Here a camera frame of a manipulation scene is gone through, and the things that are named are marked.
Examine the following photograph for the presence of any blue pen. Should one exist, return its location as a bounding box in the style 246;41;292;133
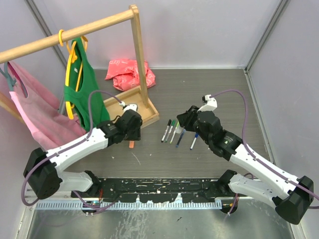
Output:
175;129;186;148

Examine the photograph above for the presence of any long white green pen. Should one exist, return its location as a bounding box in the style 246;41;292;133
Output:
165;125;173;143

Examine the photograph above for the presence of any grey pencil orange tip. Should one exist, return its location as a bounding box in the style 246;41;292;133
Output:
176;126;182;133

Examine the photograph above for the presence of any orange eraser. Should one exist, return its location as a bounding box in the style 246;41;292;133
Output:
129;141;135;148

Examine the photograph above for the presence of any white pen green tip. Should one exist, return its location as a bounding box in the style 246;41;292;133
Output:
169;125;178;144

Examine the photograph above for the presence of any white pen black tip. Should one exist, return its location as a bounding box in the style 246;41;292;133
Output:
161;125;169;142

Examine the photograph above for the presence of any short white pen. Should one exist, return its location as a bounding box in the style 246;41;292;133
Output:
190;137;197;150

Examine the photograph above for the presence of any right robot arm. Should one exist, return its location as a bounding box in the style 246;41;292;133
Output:
177;106;314;225

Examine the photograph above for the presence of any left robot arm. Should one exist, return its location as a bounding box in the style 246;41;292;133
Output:
23;109;143;200

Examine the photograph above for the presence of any wooden clothes rack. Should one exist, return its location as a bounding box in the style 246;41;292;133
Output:
0;4;160;130

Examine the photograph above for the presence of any red patterned cloth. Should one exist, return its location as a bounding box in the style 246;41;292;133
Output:
104;58;157;92

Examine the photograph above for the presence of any green tank top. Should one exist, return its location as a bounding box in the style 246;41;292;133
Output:
64;36;110;131

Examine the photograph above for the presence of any yellow plastic hanger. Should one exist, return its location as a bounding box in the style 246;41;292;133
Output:
58;29;89;120

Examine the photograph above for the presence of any pink shirt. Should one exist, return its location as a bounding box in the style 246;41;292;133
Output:
7;61;86;150

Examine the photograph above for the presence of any grey blue hanger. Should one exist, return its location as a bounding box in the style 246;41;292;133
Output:
0;62;28;98

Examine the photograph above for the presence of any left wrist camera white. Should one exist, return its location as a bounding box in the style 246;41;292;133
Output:
119;101;138;112

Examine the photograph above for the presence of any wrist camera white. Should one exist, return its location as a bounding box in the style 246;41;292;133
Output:
197;95;217;112
119;101;138;112

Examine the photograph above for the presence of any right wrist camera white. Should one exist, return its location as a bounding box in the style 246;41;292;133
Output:
197;95;217;112

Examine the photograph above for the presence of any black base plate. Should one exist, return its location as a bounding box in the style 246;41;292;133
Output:
79;178;235;204

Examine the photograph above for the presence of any white cable duct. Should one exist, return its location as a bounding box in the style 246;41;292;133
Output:
35;199;222;211

